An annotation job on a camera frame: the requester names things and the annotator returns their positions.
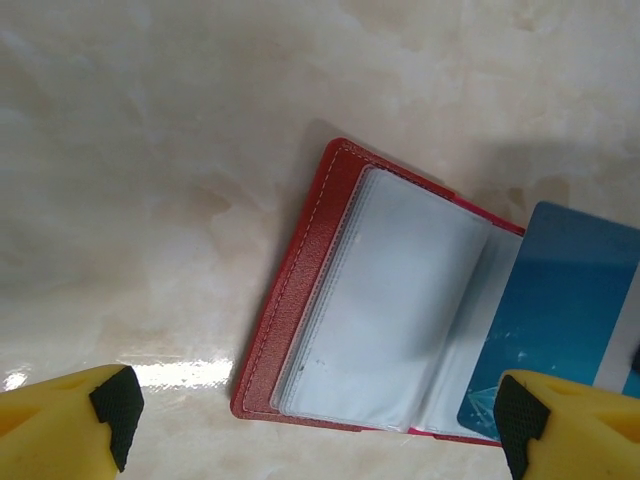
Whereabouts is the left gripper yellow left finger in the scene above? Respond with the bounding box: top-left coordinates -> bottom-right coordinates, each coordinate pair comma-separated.
0,363 -> 145,480

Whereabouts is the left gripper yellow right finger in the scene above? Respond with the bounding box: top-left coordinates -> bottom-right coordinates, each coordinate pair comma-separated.
492,368 -> 640,480

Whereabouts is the blue VIP credit card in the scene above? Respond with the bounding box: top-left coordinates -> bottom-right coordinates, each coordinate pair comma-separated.
455,199 -> 640,445

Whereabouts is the red leather card holder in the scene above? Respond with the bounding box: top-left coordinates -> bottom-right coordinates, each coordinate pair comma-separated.
228,136 -> 532,449

